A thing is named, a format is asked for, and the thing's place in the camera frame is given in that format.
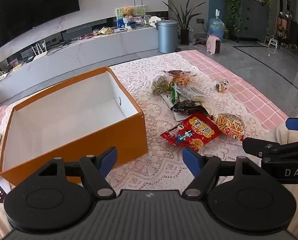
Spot red-brown snack packet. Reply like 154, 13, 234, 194
163, 70, 193, 77

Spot small clear candy packet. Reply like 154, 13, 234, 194
215, 79, 230, 93

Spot green vegetable snack packet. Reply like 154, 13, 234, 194
151, 76, 173, 96

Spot yellow snack bags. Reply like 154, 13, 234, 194
93, 27, 114, 36

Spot white television console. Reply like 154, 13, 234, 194
0, 26, 164, 105

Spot pink checked tablecloth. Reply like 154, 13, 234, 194
0, 50, 290, 138

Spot clear pale snack packet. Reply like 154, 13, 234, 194
176, 84, 207, 103

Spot dark brown snack packet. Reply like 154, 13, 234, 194
170, 100, 209, 117

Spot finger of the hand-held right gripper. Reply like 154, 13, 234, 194
285, 116, 298, 132
242, 137, 298, 162

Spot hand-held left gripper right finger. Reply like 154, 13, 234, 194
182, 146, 263, 197

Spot red snack packet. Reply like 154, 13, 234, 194
160, 113, 221, 152

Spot yellow bean snack packet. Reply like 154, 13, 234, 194
171, 75, 192, 85

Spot orange cardboard box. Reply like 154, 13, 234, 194
0, 66, 149, 187

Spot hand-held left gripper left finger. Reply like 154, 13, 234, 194
37, 146, 118, 198

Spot pink space heater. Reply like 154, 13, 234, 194
206, 34, 222, 55

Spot cream cloth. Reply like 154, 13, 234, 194
269, 114, 298, 147

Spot dark grey cabinet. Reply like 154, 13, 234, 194
235, 0, 270, 43

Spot blue water jug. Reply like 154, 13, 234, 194
208, 9, 226, 40

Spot black television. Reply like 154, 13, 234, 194
0, 0, 81, 48

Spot white router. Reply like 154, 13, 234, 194
31, 42, 48, 60

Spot potted long-leaf plant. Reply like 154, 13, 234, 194
162, 0, 206, 45

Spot white snack packet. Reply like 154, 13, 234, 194
163, 92, 176, 106

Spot white step stool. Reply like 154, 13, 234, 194
268, 36, 277, 53

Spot brown teddy bear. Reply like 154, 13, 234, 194
121, 6, 135, 18

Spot clear stick snack packet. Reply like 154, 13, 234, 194
213, 113, 246, 141

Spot grey trash can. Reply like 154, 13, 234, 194
155, 19, 179, 54

